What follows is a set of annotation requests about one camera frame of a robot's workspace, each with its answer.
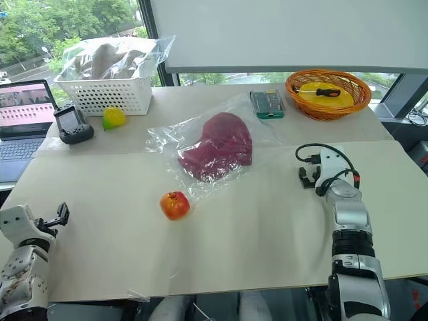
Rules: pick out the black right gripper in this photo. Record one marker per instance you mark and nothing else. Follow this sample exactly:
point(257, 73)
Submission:
point(312, 175)

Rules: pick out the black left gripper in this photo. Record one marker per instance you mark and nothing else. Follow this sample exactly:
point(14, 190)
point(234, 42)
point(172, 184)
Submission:
point(45, 225)

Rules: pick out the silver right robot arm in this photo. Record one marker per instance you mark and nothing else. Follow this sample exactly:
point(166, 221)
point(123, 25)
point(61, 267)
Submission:
point(354, 254)

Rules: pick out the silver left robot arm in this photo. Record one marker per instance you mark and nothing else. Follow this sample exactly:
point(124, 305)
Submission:
point(20, 277)

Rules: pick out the maroon cap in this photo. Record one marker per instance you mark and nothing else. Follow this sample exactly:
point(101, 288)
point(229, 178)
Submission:
point(220, 147)

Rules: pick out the plastic bag with beige items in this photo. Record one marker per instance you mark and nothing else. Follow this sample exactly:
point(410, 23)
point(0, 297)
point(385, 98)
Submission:
point(133, 57)

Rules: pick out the yellow plate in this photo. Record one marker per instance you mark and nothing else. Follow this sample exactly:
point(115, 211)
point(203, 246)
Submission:
point(326, 97)

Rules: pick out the green screwdriver bit box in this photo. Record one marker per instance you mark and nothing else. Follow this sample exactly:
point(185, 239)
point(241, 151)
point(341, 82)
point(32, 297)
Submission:
point(267, 103)

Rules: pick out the orange wicker basket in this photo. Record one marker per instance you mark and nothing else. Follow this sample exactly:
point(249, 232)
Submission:
point(327, 95)

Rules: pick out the black handheld controller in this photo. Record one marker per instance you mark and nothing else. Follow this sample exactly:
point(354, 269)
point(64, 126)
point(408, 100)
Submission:
point(72, 125)

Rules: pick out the grey laptop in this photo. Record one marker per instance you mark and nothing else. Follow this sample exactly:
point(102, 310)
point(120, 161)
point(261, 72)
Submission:
point(18, 127)

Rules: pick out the yellow green pear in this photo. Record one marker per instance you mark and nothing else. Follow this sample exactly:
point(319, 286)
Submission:
point(114, 118)

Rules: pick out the red apple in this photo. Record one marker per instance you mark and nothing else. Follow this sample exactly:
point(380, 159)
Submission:
point(175, 205)

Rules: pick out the maroon cloth in plastic bag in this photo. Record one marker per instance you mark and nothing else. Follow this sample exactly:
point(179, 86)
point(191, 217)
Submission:
point(200, 133)

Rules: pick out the white perforated plastic basket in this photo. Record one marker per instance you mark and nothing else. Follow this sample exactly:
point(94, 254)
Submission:
point(107, 93)

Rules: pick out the white roller blind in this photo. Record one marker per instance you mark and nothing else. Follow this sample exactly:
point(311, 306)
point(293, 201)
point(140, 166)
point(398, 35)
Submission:
point(291, 33)

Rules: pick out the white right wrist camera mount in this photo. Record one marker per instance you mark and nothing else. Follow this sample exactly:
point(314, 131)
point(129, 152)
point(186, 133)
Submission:
point(329, 164)

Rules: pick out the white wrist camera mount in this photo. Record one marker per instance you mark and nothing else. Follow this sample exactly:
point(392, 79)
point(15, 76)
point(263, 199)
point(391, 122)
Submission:
point(329, 164)
point(15, 220)

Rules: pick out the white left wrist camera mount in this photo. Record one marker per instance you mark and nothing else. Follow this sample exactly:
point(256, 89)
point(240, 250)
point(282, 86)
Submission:
point(15, 220)

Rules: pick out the dark window frame post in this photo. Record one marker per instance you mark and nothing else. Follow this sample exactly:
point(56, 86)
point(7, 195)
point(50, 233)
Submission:
point(152, 36)

